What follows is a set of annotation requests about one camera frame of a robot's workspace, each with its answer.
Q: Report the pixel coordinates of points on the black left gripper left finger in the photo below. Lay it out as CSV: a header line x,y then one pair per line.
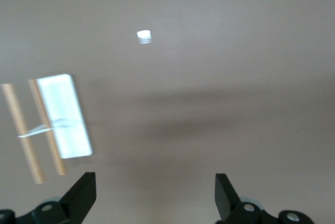
x,y
76,200

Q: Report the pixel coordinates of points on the small tape patch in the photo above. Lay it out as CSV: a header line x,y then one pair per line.
x,y
144,35

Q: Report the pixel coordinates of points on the white rectangular tray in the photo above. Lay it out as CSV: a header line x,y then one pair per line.
x,y
68,109

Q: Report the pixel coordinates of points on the white rubber band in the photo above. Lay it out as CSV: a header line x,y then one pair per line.
x,y
36,131

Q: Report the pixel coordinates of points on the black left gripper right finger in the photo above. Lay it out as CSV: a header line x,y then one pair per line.
x,y
227,205

